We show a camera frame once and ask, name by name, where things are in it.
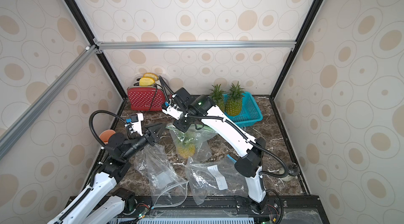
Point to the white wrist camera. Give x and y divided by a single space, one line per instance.
171 110
134 125

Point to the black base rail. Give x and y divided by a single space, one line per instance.
214 210

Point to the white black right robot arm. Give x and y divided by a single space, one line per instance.
249 149

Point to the yellow toast slice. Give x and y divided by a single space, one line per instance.
146 81
151 75

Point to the aluminium frame bar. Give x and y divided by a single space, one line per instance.
102 45
17 129

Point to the aluminium frame bar back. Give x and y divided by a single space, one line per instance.
102 45

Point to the teal plastic basket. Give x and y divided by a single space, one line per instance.
250 113

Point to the aluminium frame bar left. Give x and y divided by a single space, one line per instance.
17 129

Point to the red polka dot toaster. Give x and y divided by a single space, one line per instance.
148 98

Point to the yellow toast slice front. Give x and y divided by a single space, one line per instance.
146 81

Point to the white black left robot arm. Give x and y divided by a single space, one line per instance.
91 206

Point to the clear zip bag white seal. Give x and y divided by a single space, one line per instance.
167 188

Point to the clear zip bag green seal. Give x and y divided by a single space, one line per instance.
203 152

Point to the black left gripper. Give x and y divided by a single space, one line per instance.
152 138

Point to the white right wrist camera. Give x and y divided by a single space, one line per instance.
171 110

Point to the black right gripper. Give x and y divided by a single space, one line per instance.
181 123

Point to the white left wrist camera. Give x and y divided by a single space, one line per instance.
134 125

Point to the clear zip bag blue slider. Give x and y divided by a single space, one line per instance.
214 179

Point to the pineapple in green bag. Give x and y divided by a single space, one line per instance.
185 144

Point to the pink ceramic mug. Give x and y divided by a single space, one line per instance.
106 135

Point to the yellow toast slice back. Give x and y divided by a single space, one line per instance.
151 75

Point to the small glass bottle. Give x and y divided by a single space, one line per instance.
293 172

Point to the yellow pineapple green crown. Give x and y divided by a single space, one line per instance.
217 95

